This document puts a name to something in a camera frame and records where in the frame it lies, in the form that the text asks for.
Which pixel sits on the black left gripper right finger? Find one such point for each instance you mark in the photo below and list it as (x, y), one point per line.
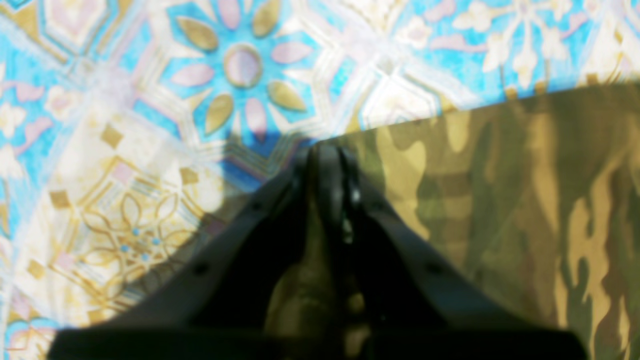
(410, 280)

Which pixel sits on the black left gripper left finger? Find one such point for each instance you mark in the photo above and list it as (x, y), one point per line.
(214, 308)

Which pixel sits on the camouflage T-shirt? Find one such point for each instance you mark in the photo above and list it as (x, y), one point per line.
(535, 202)

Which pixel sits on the patterned tablecloth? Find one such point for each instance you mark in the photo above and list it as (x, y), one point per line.
(133, 130)

